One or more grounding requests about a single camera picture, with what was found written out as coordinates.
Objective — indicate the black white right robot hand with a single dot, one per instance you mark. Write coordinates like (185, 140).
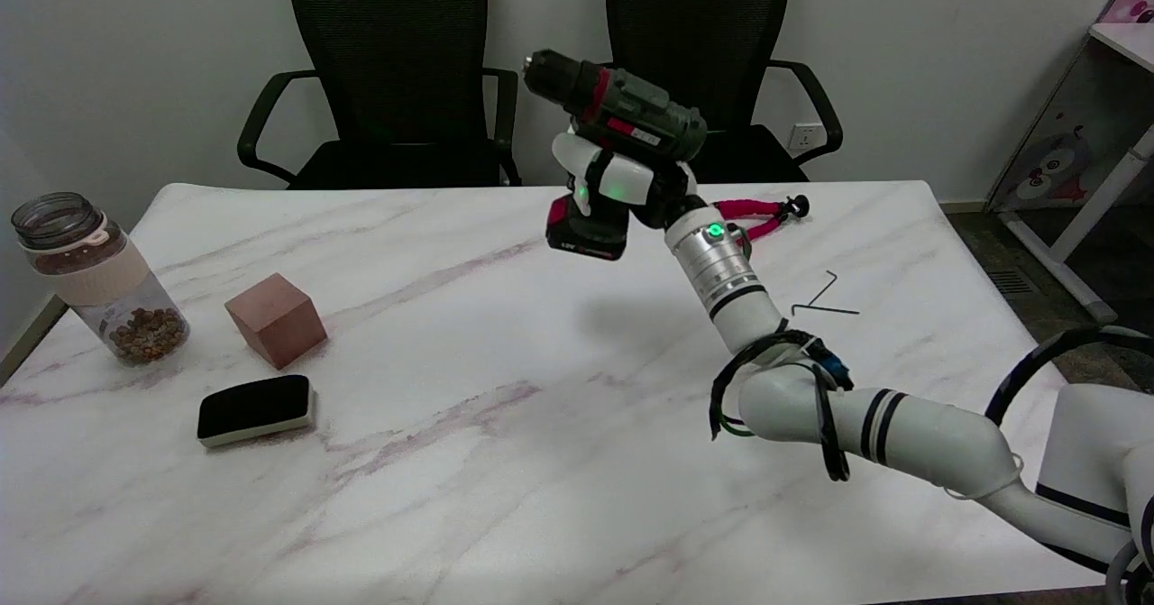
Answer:
(631, 181)

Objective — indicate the dark green power screwdriver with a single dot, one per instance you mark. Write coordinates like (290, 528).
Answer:
(631, 109)

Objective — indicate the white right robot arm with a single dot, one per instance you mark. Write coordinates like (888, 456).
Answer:
(929, 434)

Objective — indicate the pink flexible mini tripod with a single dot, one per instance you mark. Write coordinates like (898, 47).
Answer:
(766, 208)

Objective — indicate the black mesh office chair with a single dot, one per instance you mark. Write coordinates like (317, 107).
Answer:
(721, 28)
(388, 64)

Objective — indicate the black hex key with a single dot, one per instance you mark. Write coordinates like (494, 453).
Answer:
(825, 310)
(822, 290)

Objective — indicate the brown wooden cube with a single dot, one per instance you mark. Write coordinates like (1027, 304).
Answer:
(275, 321)

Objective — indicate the dark floor vent grille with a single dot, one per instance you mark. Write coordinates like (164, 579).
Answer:
(1010, 281)

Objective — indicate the black whiteboard eraser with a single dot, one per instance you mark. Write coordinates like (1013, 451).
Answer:
(255, 407)

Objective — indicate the clear jar with nuts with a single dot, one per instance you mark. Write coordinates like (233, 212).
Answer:
(113, 294)

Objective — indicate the white wall socket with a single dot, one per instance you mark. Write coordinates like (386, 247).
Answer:
(805, 138)

